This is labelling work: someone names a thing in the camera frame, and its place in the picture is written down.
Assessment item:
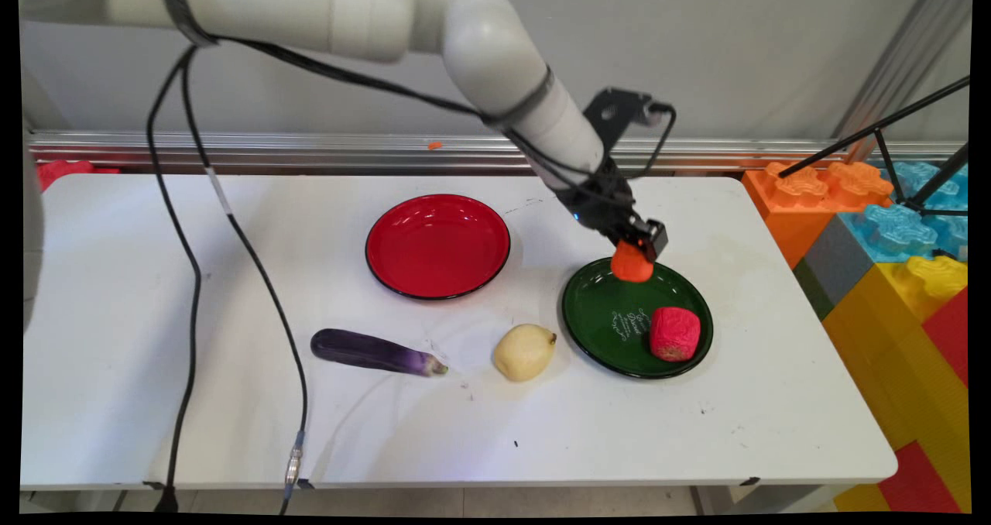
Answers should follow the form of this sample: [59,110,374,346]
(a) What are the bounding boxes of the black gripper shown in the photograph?
[554,160,669,263]

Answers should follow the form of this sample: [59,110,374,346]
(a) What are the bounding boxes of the orange toy carrot piece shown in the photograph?
[609,238,656,284]

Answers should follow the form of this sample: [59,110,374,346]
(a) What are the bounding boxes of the dark green round plate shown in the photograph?
[561,256,715,380]

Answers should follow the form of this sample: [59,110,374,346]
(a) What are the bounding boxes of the red toy fruit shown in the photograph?
[649,306,703,363]

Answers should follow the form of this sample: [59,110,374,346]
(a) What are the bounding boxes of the pale yellow toy pear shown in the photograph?
[492,323,558,383]

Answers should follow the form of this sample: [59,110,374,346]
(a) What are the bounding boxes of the orange giant building block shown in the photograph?
[742,160,896,270]

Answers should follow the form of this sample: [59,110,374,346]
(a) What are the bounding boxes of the grey giant building block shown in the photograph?
[793,214,878,322]

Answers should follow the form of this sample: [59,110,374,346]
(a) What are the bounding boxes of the red round plate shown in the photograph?
[365,193,512,301]

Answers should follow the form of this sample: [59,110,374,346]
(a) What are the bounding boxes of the blue giant building block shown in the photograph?
[838,161,969,265]

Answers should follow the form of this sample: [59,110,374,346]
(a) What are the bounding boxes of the black tripod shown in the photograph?
[778,76,971,218]

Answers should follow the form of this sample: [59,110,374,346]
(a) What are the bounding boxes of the yellow giant building block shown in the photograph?
[821,256,971,513]

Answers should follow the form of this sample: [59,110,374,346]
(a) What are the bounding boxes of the purple toy eggplant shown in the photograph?
[310,328,450,378]

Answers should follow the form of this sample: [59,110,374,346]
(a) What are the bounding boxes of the red giant building block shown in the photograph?
[921,288,970,390]
[878,441,962,514]

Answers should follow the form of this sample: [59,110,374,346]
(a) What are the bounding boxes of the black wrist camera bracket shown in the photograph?
[582,87,677,181]

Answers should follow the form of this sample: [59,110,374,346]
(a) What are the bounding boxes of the slanted aluminium post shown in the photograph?
[832,0,973,162]

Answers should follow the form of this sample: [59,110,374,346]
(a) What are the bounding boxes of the horizontal aluminium rail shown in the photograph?
[27,129,969,176]

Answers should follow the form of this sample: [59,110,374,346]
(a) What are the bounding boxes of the black cable with metal connector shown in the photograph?
[180,36,496,515]

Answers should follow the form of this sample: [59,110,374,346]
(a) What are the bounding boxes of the plain black cable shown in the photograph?
[146,45,204,513]

